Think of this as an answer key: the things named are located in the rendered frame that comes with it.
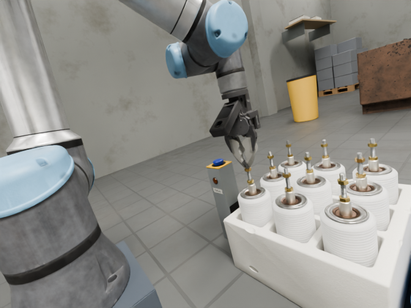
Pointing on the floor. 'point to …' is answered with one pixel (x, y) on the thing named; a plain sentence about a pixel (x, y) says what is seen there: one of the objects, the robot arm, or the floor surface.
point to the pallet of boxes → (338, 66)
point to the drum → (303, 97)
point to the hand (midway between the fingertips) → (245, 164)
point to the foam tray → (326, 263)
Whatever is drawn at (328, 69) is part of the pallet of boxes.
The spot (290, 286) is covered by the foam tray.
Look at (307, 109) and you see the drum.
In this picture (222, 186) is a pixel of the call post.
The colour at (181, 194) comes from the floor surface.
